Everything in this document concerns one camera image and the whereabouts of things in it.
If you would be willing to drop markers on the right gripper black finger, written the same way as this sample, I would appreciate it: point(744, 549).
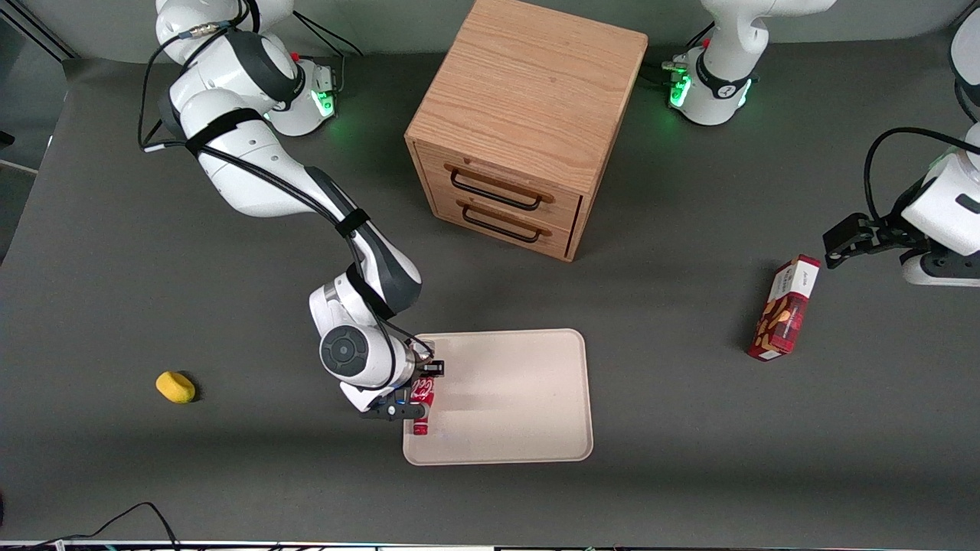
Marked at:
point(392, 413)
point(431, 368)

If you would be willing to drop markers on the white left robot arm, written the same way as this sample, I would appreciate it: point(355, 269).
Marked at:
point(720, 84)

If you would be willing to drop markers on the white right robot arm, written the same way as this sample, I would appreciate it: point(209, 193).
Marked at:
point(253, 176)

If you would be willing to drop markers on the small red coke bottle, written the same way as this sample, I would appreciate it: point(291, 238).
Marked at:
point(423, 392)

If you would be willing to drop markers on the red plaid cookie box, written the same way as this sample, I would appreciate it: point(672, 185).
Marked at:
point(781, 321)

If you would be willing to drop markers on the wooden two-drawer cabinet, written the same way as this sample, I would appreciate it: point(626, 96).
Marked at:
point(528, 84)

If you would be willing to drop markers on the wooden drawer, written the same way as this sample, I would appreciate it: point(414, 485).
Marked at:
point(555, 239)
point(566, 200)

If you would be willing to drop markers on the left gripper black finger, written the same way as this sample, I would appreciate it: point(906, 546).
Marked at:
point(892, 233)
point(844, 237)

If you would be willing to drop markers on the yellow sponge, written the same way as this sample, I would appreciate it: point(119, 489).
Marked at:
point(176, 387)

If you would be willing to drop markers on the beige plastic tray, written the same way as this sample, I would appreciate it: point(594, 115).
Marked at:
point(521, 398)

